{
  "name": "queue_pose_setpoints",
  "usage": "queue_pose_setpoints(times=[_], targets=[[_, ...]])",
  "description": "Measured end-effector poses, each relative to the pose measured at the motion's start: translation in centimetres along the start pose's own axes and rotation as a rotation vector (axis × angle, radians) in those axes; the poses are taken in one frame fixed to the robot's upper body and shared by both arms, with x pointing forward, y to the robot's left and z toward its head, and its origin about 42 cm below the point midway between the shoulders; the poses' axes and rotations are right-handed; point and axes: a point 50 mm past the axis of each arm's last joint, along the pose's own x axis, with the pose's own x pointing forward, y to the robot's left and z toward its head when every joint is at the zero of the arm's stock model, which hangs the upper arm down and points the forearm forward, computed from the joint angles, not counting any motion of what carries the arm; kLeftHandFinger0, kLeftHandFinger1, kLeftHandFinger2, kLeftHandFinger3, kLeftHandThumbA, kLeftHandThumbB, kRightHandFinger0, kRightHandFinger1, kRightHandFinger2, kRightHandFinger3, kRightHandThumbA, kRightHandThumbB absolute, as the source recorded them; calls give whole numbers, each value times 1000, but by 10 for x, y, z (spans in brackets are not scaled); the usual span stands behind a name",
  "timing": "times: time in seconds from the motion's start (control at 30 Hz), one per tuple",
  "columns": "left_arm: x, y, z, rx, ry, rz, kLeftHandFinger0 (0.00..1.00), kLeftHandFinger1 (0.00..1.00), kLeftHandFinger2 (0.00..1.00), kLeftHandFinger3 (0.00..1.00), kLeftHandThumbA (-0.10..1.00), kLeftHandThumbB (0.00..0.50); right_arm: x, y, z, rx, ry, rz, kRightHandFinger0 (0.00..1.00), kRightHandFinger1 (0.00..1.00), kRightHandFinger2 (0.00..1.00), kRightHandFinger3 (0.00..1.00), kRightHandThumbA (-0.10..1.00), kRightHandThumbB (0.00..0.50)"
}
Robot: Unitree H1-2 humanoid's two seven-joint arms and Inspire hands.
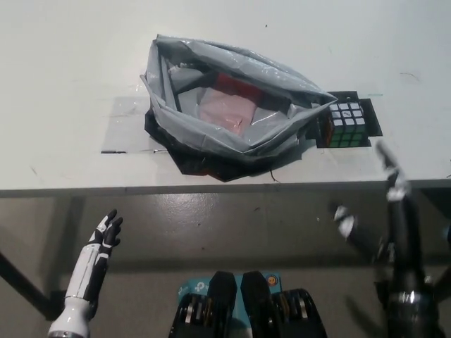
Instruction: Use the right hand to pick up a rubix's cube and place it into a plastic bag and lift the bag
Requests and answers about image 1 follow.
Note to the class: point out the grey plastic bag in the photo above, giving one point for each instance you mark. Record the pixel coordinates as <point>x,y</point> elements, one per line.
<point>183,123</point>

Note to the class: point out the rubik's cube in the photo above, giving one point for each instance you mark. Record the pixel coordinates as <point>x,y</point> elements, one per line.
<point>347,123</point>

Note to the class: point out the pink item in bag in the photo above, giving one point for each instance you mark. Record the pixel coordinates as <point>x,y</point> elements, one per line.
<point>225,109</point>

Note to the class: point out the clear tape patch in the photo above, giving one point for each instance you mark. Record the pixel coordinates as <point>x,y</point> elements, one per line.
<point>123,123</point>

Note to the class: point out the black right hand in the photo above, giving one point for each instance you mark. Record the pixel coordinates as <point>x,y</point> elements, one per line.
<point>401,253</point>

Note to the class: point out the black diagonal table brace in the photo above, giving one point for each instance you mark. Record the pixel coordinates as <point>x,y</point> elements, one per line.
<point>24,281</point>

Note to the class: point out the white and black left hand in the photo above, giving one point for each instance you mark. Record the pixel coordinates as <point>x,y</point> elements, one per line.
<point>86,271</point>

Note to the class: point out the black and teal robot body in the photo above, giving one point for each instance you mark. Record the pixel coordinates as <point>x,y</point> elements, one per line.
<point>222,299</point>

